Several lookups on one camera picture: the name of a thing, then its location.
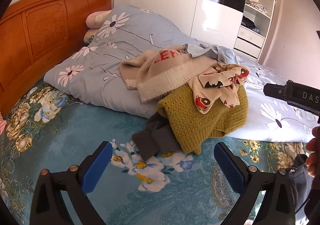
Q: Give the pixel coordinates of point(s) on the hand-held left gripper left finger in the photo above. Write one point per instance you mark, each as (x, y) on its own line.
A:
(97, 165)

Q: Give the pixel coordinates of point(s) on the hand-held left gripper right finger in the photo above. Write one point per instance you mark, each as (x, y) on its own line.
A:
(230, 170)

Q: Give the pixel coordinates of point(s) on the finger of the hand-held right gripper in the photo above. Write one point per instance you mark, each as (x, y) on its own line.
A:
(275, 90)

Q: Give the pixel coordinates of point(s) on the light blue shirt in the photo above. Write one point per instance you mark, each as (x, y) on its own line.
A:
(225, 55)

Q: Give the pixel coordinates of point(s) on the dark folded clothes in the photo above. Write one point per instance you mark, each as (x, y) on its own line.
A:
(248, 22)

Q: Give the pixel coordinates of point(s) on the light folded clothes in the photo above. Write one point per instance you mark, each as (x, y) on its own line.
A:
(257, 6)

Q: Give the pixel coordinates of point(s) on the person's right hand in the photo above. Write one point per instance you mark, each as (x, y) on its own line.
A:
(315, 150)

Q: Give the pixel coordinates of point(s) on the teal floral bed sheet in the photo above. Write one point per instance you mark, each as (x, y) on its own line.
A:
(75, 127)

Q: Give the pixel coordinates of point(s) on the white open shelf unit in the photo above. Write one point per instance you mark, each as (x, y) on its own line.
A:
(250, 40)

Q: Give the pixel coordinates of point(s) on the olive green knit sweater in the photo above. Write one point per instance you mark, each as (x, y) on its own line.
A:
(195, 125)

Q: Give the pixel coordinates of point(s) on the cream cartoon print garment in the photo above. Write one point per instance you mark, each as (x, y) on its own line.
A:
(212, 95)

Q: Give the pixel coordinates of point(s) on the dark grey garment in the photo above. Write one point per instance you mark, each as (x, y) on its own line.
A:
(155, 137)

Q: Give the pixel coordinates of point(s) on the person's dark grey jacket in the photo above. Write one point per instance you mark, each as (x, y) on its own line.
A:
(298, 185)

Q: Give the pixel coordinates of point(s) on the light blue floral duvet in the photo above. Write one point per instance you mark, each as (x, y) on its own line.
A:
(105, 77)

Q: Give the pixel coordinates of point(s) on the pink knit cloth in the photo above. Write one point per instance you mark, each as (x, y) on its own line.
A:
(2, 125)

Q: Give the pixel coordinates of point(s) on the beige sweater with red letters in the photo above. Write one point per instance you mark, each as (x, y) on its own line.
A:
(160, 77)

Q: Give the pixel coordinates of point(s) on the pink cartoon print pillow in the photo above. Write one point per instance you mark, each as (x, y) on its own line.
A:
(90, 36)

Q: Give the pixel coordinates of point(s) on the white wardrobe with black stripe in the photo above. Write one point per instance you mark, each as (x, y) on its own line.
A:
(162, 15)

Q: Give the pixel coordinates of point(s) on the plain pink pillow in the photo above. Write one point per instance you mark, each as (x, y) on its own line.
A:
(96, 17)

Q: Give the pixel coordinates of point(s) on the orange wooden headboard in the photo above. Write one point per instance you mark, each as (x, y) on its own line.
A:
(37, 27)

